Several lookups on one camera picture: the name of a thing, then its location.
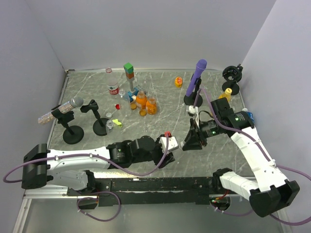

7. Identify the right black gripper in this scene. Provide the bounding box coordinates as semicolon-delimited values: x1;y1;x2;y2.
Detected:
182;118;223;151

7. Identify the clear plastic bottle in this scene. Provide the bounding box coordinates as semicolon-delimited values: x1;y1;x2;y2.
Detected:
105;119;114;135

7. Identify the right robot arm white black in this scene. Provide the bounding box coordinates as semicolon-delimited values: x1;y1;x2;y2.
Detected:
182;98;300;217

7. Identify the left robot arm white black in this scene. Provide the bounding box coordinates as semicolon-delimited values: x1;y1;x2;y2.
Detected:
21;135;179;195

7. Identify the short orange bottle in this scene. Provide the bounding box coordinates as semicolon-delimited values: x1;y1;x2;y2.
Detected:
146;97;157;115

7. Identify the tall orange bottle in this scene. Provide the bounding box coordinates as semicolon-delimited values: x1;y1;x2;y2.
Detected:
136;91;147;110

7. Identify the yellow juice bottle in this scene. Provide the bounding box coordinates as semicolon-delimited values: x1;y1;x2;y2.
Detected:
219;88;232;102

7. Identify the blue label water bottle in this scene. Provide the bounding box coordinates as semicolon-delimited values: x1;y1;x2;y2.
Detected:
242;108;255;123

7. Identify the small clear bottle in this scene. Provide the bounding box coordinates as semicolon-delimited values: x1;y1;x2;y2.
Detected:
119;88;130;102

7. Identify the red label water bottle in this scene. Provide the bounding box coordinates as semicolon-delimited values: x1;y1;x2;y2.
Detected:
105;67;119;95

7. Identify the black microphone stand centre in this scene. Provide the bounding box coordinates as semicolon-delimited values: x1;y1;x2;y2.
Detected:
183;77;203;107

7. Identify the orange cap front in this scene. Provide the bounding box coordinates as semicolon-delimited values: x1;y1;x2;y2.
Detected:
139;109;147;117

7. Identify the lime green block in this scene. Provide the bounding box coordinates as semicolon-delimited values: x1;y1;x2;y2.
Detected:
112;119;122;127

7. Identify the orange cap near bottles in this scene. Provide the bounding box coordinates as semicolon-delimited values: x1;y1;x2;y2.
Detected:
130;103;137;110

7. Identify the yellow orange toy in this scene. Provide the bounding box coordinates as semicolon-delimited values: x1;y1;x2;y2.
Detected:
174;77;183;88

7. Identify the empty black microphone stand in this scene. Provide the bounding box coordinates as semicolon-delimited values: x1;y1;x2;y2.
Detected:
80;100;108;136

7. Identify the purple microphone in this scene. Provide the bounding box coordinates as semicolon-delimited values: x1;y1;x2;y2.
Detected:
186;59;207;97

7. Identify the black stand holding microphone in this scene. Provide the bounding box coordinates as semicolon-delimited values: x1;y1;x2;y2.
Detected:
51;105;84;145

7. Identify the colourful block tower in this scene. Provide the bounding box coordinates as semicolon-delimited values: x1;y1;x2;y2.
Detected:
123;63;146;102

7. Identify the silver glitter microphone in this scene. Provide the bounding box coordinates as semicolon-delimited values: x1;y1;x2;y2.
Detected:
38;96;84;125

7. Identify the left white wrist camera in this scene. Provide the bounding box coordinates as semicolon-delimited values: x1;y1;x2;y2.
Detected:
159;131;179;153

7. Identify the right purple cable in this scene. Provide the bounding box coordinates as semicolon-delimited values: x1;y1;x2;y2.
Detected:
193;87;311;226

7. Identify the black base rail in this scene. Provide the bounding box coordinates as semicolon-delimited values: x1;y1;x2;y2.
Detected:
67;177;232;207

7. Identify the black ring stand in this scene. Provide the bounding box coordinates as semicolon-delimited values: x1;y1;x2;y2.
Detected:
222;64;243;96

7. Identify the purple cable loop below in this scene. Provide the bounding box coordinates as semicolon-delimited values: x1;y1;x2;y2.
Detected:
76;190;121;221

